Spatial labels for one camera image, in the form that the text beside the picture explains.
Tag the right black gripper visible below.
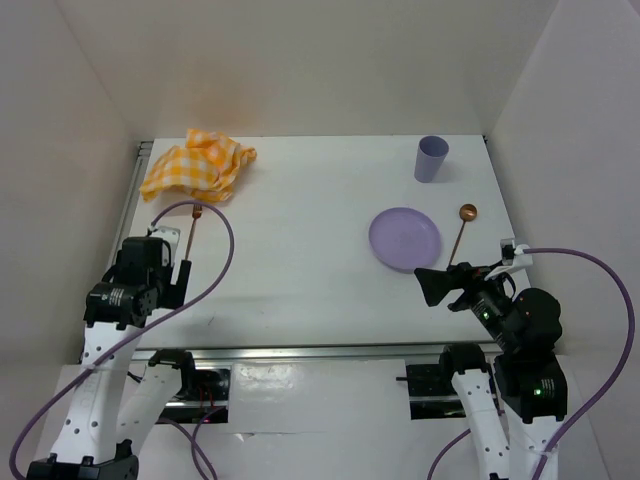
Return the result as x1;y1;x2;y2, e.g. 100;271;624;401
413;257;519;348

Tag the lilac plastic plate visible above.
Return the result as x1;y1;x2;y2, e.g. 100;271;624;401
368;207;442;272

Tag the copper fork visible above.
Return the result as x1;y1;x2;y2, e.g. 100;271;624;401
184;204;202;260

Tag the yellow checkered cloth napkin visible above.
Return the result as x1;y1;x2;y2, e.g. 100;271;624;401
139;129;258;203

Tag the lilac plastic cup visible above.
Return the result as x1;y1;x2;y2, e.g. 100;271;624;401
414;135;450;183

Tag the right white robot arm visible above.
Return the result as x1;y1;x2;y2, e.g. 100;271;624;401
414;263;568;479

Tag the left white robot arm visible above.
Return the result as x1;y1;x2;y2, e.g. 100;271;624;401
27;227;199;479

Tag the copper spoon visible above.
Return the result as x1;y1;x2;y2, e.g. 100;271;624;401
448;203;478;266

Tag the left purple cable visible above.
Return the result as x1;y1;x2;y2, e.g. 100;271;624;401
8;201;236;480

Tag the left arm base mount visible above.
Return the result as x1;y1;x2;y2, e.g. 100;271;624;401
119;363;231;425

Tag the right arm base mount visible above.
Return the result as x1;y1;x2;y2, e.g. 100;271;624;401
395;364;465;420

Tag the aluminium table frame rail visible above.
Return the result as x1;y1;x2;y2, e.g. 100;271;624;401
136;135;512;359

